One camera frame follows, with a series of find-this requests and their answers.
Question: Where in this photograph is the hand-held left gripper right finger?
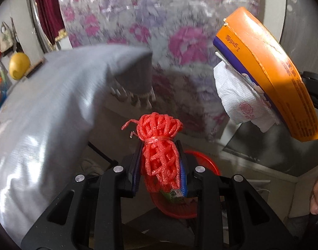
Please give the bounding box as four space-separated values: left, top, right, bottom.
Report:
176 140 297 250

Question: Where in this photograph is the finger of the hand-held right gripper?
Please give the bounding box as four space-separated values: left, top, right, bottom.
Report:
299 70 318 110

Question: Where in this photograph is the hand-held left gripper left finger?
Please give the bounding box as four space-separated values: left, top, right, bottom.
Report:
20 142 144 250

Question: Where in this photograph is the red plastic bin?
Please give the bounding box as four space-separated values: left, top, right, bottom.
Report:
148 150 221 219

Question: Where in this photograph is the red foam fruit net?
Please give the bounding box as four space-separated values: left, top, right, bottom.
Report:
122 112 183 191

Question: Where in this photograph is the white paper tissue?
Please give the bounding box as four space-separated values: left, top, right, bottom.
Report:
213 61 280 133

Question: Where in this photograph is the wooden stick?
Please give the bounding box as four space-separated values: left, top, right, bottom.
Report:
24 60 46 78

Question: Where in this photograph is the floral plastic sheet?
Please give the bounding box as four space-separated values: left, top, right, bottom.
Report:
55 0 261 142

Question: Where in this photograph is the yellow pomelo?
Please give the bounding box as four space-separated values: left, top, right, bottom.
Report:
9 52 31 80

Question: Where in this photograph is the white printed tote bag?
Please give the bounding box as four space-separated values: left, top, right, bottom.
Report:
0 22 15 53

